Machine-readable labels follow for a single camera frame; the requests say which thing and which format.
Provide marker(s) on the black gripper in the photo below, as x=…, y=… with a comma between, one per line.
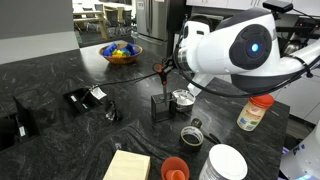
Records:
x=176, y=60

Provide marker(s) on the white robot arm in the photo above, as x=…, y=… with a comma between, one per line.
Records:
x=226, y=50

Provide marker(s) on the black table outlet box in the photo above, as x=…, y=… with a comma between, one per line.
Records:
x=35, y=113
x=81, y=100

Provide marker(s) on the silver metal cup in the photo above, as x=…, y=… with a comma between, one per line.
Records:
x=184, y=99

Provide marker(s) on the green toy block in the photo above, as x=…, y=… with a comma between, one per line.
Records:
x=125, y=54

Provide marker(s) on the wooden bowl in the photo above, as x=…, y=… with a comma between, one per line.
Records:
x=120, y=60

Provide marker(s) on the stainless steel fridge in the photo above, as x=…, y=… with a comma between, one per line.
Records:
x=154, y=23

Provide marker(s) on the yellow toy block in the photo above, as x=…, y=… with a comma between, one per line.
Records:
x=117, y=53

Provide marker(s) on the small black tape roll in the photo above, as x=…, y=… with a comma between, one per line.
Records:
x=196, y=123

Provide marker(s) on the black crumpled plastic piece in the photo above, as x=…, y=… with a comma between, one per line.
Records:
x=113, y=110

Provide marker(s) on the white paper tag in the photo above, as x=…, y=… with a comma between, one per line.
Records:
x=98, y=93

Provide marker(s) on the black marker pen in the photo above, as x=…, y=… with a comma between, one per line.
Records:
x=212, y=138

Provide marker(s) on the long meeting table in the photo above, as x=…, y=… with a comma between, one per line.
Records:
x=90, y=20

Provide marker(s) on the creamer bottle with red lid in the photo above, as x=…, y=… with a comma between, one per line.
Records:
x=254, y=113

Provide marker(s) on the orange plastic cup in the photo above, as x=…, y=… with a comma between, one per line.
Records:
x=174, y=168

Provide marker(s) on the light wooden block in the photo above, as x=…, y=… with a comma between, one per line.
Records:
x=127, y=166

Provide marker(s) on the jar with white lid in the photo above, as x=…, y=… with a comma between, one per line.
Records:
x=224, y=164

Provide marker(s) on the black open frame box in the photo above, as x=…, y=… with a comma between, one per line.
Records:
x=162, y=111

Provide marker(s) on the black camera on mount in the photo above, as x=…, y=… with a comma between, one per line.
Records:
x=277, y=6

